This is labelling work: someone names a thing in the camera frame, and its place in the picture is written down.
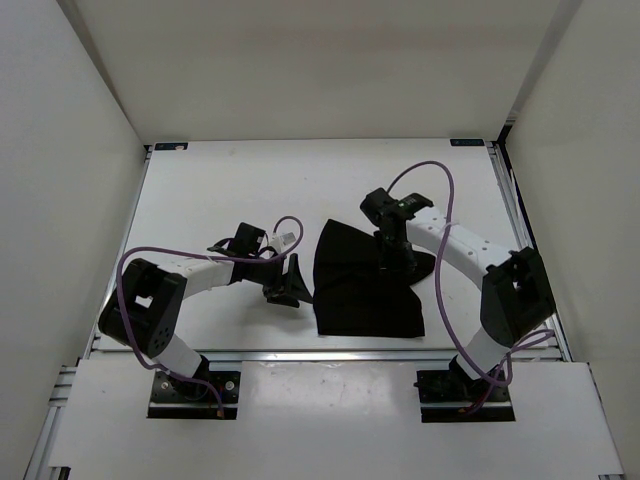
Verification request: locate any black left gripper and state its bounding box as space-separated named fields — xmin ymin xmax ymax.
xmin=246 ymin=252 xmax=313 ymax=308

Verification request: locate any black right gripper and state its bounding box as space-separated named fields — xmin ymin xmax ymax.
xmin=374 ymin=230 xmax=417 ymax=279

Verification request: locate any black skirt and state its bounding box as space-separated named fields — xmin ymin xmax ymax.
xmin=313 ymin=219 xmax=435 ymax=339

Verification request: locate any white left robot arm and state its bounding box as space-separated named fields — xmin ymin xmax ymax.
xmin=98 ymin=248 xmax=313 ymax=400

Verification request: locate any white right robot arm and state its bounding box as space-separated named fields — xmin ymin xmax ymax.
xmin=360 ymin=188 xmax=557 ymax=400

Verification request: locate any white front cover board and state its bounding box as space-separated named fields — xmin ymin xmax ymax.
xmin=50 ymin=360 xmax=622 ymax=479

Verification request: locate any blue right table label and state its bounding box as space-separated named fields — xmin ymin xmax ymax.
xmin=450 ymin=138 xmax=485 ymax=147

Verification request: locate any blue table label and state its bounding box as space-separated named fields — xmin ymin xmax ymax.
xmin=450 ymin=138 xmax=485 ymax=147
xmin=153 ymin=142 xmax=189 ymax=151

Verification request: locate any blue left table label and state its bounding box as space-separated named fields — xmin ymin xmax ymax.
xmin=153 ymin=142 xmax=189 ymax=151

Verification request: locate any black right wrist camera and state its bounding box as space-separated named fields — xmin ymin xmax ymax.
xmin=360 ymin=188 xmax=396 ymax=224

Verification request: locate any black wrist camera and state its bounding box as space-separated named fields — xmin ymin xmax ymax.
xmin=207 ymin=222 xmax=266 ymax=258
xmin=360 ymin=188 xmax=396 ymax=224

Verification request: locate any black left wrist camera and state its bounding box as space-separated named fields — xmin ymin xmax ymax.
xmin=207 ymin=222 xmax=266 ymax=258

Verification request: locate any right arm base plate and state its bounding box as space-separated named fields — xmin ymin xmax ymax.
xmin=414 ymin=370 xmax=516 ymax=424

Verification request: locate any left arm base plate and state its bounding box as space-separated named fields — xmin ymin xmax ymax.
xmin=147 ymin=370 xmax=241 ymax=420

